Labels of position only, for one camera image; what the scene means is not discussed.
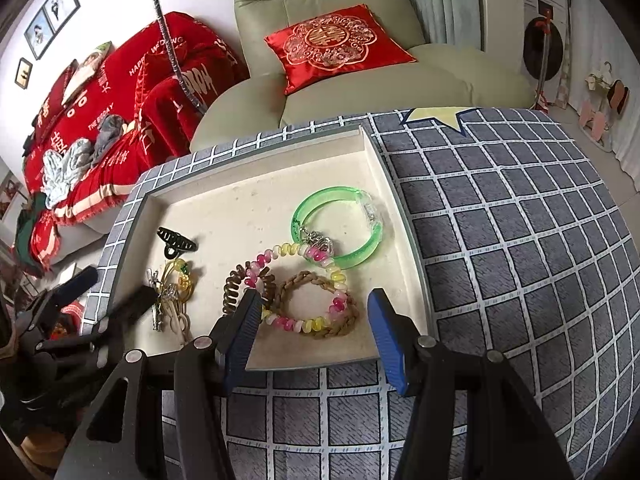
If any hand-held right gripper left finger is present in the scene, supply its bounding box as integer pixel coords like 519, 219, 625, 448
54, 290, 264, 480

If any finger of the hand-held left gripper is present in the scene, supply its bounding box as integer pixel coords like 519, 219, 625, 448
20, 266, 99, 333
37, 285, 159, 361

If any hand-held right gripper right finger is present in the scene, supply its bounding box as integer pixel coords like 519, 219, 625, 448
366, 287, 576, 480

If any silver hair clip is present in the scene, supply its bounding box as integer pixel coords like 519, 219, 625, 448
146, 270, 181, 332

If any brown braided bracelet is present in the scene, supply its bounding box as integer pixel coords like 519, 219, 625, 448
272, 270, 360, 339

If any beige hair tie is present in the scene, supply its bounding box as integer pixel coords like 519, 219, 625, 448
167, 300, 194, 347

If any brown spiral hair tie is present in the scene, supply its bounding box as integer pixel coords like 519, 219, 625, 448
223, 262, 277, 319

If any yellow hair tie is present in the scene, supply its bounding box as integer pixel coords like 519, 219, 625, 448
161, 258, 195, 306

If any pink yellow spiral bracelet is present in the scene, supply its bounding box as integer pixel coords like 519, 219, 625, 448
242, 242, 348, 335

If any beige jewelry tray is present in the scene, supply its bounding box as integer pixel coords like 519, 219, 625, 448
82, 124, 435, 372

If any grey sofa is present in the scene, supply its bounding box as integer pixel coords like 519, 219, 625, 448
22, 200, 121, 268

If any dark green cloth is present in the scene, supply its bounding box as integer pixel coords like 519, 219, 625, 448
13, 195, 49, 263

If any black hair claw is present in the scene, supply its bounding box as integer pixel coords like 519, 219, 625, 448
157, 226, 198, 257

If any green translucent bangle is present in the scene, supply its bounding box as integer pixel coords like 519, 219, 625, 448
291, 186, 386, 271

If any light blue garment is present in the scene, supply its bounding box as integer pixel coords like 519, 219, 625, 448
42, 139, 94, 209

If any grey plaid tablecloth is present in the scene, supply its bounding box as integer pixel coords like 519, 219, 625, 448
82, 107, 631, 480

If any grey garment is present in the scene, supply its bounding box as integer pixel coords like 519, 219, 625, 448
92, 114, 126, 167

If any red-covered sofa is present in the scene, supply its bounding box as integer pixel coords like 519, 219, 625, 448
22, 11, 251, 271

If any dark red pillow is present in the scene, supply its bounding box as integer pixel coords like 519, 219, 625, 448
59, 62, 81, 106

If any red satin pillow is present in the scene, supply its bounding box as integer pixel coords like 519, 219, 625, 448
132, 52, 172, 126

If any photo print pillow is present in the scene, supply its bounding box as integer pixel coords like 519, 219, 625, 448
62, 42, 113, 106

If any red embroidered cushion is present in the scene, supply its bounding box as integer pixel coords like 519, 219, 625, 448
264, 4, 418, 97

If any white washing machine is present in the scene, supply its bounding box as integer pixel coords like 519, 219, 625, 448
522, 0, 572, 111

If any teal curtain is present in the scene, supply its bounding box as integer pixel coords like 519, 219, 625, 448
387, 0, 486, 52

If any white sheer curtain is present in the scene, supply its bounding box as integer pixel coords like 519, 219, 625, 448
570, 0, 640, 191

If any small black picture frame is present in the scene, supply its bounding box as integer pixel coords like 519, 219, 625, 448
15, 57, 34, 91

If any red handled mop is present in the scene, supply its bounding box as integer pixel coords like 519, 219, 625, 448
536, 9, 557, 107

